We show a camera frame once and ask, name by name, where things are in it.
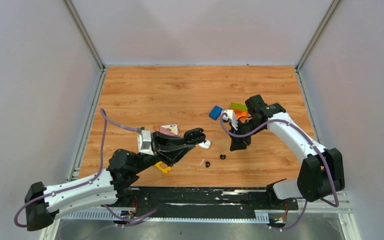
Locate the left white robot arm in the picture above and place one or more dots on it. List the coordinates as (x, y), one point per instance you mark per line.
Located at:
(44, 204)

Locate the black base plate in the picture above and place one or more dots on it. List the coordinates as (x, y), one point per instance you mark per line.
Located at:
(202, 202)

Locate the green toy brick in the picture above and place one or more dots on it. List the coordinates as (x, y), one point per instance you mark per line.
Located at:
(238, 107)

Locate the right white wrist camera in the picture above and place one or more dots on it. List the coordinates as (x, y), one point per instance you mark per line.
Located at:
(229, 116)

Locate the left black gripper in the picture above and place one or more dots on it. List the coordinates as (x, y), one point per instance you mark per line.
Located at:
(171, 149)

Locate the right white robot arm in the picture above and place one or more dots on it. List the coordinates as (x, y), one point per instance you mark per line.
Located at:
(321, 174)

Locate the yellow triangular plastic piece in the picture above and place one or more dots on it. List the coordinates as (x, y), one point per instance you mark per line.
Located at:
(163, 167)

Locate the black earbud case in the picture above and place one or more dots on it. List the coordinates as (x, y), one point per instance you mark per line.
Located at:
(194, 136)

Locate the white earbud charging case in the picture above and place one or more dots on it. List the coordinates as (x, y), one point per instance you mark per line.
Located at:
(206, 144)

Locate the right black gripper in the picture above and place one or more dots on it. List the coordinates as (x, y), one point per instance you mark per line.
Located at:
(239, 143)

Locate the blue toy brick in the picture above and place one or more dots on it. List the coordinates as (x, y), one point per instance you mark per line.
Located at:
(215, 112)

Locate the pink snack packet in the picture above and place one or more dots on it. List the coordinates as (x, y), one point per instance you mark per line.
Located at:
(169, 129)

